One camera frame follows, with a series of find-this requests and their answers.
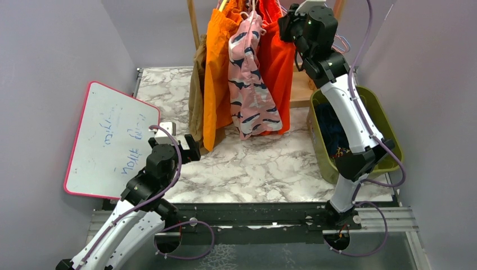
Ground colourful comic print shorts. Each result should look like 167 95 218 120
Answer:
332 147 350 159

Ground olive green plastic basket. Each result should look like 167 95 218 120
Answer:
307 87 403 184

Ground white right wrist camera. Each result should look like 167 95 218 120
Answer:
295 0 326 15

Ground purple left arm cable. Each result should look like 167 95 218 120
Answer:
74 124 216 270

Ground tan brown shorts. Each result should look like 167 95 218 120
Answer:
188 34 207 146

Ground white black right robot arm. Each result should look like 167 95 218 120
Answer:
278 1 395 229

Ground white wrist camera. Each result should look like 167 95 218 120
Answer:
148 121 176 145
295 0 326 15

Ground pink shark print shorts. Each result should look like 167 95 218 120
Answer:
228 11 282 140

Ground navy blue shorts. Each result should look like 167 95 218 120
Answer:
314 103 350 159

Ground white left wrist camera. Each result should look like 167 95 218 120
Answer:
148 121 176 145

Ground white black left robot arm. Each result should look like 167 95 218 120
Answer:
56 131 201 269

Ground red orange shorts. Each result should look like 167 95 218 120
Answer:
258 20 295 135

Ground pink framed whiteboard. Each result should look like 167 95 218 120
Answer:
64 82 160 199

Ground wooden clothes rack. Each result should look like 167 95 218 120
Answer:
186 0 350 108

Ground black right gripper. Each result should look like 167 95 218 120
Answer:
277 3 313 62

